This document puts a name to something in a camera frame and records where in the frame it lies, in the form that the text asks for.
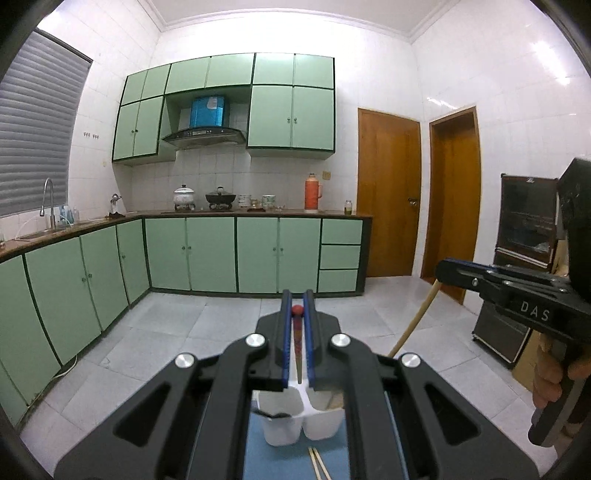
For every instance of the black range hood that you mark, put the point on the black range hood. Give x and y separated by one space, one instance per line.
205 134

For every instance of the plain wooden door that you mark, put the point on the plain wooden door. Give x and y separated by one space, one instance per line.
455 198

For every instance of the stack of bowls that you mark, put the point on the stack of bowls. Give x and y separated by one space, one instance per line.
244 200

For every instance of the blue mat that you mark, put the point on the blue mat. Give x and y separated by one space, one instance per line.
286 464

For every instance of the black wok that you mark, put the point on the black wok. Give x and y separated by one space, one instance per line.
220 198

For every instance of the white double utensil holder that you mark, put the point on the white double utensil holder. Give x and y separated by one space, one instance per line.
281 434

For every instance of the person's right hand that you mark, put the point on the person's right hand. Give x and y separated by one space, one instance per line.
551 374

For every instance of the orange thermos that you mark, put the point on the orange thermos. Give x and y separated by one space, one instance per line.
312 194

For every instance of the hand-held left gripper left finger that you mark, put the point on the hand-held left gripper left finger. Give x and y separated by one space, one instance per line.
184 415

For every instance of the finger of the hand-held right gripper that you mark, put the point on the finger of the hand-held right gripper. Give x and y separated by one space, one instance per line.
461 279
526 272

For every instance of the white cooking pot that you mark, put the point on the white cooking pot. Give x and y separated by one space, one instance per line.
183 194

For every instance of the bottles by sink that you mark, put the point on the bottles by sink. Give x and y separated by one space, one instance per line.
69 214

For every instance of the black spoon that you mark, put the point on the black spoon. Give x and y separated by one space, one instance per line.
277 414

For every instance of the patterned bowl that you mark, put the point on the patterned bowl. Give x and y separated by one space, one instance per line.
269 201

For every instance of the grey window blind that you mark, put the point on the grey window blind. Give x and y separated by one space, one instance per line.
37 129

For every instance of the glass jar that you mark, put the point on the glass jar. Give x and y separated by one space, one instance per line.
348 207

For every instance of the chrome faucet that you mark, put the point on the chrome faucet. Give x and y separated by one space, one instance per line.
48 198

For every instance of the green wall cabinets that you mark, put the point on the green wall cabinets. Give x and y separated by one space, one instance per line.
277 115

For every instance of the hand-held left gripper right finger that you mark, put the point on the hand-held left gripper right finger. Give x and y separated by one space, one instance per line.
415 415

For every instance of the black glass-door cabinet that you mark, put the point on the black glass-door cabinet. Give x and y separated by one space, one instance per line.
526 217

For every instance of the green base cabinets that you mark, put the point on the green base cabinets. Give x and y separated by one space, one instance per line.
212 254

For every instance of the plain bamboo chopstick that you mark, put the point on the plain bamboo chopstick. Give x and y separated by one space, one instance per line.
412 323

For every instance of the silver kettle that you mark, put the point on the silver kettle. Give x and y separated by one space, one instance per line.
115 205

